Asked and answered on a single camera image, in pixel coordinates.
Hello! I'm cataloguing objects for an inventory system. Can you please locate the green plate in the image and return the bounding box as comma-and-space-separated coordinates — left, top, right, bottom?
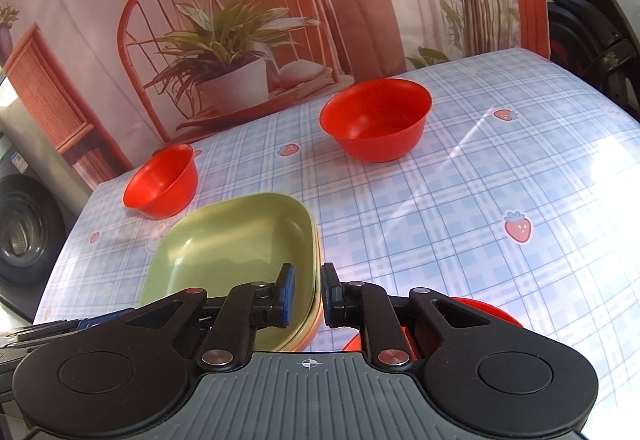
139, 192, 315, 351

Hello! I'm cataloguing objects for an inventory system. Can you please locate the red bowl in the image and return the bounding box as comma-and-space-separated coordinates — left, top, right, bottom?
343, 297, 523, 352
319, 78, 433, 163
122, 143, 198, 219

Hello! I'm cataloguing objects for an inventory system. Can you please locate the washing machine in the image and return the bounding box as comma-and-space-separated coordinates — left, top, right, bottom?
1, 78, 77, 322

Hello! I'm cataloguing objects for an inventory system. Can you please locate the plaid strawberry tablecloth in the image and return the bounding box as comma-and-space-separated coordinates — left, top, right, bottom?
31, 47, 640, 421

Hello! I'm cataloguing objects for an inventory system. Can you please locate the printed room backdrop cloth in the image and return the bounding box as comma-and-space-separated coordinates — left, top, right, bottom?
1, 0, 549, 186

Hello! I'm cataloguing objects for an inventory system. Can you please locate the black exercise bike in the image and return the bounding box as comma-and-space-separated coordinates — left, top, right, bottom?
548, 0, 639, 119

